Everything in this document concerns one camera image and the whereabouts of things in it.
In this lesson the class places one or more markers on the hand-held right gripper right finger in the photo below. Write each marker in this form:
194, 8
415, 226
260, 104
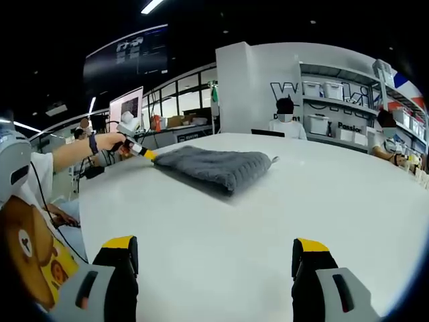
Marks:
321, 292

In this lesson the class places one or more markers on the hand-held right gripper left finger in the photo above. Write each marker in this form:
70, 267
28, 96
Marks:
100, 292

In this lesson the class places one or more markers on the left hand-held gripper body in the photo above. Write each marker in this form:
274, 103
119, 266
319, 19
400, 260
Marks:
129, 123

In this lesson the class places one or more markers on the grey towel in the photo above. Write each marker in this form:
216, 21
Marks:
214, 167

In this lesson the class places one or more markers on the pink screen monitor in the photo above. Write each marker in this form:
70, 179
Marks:
125, 107

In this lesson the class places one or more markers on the orange bag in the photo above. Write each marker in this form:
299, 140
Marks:
156, 122

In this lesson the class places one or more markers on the dark wristband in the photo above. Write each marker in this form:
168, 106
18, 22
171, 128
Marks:
94, 144

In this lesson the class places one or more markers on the cardboard box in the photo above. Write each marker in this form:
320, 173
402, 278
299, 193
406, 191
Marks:
175, 121

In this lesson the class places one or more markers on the grey workbench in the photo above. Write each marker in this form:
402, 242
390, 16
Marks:
187, 135

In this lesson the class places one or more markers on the ceiling projector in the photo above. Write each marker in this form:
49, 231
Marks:
56, 110

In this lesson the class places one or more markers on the green hanging cloth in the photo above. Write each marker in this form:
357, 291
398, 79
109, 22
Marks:
215, 94

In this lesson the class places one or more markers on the white table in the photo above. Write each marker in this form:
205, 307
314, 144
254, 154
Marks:
218, 251

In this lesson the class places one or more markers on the ceiling strip light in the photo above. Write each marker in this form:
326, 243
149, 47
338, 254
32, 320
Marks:
152, 6

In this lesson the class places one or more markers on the white grey chest-worn device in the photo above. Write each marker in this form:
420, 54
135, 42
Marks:
13, 157

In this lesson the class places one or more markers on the black laptop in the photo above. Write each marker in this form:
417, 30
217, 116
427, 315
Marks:
268, 133

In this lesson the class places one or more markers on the white storage box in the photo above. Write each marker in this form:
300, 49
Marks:
333, 91
315, 90
318, 124

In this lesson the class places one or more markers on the grey metal shelf unit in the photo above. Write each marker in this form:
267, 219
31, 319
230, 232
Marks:
338, 107
409, 114

